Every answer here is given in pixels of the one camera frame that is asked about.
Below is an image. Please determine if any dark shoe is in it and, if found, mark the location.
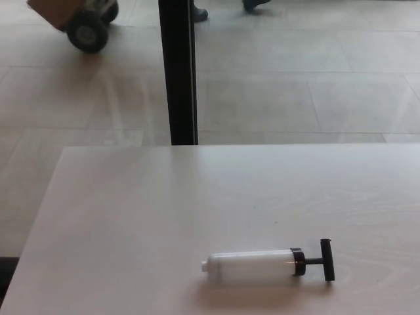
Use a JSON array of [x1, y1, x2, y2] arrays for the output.
[[192, 0, 209, 22], [242, 0, 272, 13]]

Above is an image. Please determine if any white air pump black handle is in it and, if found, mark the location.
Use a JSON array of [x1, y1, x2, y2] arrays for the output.
[[200, 238, 336, 282]]

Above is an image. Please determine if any hand truck with black wheels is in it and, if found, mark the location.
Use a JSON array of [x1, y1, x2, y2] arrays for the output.
[[66, 0, 119, 54]]

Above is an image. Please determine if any brown cardboard box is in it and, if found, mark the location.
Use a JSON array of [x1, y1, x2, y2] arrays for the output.
[[26, 0, 81, 33]]

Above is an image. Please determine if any black vertical window post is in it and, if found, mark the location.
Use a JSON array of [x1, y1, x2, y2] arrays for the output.
[[157, 0, 200, 146]]

